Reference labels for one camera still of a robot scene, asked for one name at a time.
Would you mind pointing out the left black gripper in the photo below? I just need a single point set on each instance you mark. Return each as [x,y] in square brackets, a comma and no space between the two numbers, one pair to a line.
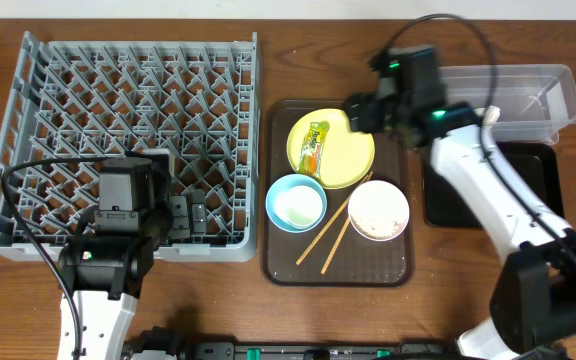
[179,216]

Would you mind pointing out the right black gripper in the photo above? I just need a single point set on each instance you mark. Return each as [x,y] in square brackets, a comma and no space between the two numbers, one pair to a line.
[363,116]

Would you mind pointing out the green orange snack wrapper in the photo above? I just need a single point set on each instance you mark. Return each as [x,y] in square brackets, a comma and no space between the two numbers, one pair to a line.
[312,149]

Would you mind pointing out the white bowl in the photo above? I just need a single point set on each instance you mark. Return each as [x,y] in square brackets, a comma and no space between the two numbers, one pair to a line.
[378,210]

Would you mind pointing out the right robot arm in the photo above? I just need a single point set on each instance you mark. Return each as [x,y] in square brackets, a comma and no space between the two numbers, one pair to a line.
[534,300]

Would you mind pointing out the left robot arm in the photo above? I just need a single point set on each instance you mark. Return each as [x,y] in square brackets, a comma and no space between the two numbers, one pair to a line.
[112,251]

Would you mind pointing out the grey dishwasher rack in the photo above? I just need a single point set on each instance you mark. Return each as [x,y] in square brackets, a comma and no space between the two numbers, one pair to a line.
[71,101]

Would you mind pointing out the black waste tray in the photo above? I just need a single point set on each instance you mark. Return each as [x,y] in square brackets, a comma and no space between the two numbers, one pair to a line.
[536,164]

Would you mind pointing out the yellow plate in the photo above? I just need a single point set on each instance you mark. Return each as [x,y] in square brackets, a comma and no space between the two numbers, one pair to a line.
[347,156]

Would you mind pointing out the left wooden chopstick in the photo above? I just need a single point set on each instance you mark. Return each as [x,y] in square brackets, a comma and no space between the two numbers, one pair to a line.
[329,222]

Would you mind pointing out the wooden chopstick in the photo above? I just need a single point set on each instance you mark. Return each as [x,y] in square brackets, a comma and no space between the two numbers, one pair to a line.
[329,222]
[336,245]

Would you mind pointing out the light blue bowl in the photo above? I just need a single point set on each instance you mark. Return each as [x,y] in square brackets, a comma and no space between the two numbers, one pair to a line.
[283,184]

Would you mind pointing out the right wooden chopstick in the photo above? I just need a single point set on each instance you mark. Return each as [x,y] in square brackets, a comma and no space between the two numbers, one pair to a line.
[336,245]

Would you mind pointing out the clear plastic bin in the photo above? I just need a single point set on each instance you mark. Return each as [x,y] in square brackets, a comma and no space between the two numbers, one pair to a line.
[536,101]

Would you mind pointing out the brown plastic tray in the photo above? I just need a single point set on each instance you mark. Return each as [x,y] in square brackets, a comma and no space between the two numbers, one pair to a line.
[358,262]

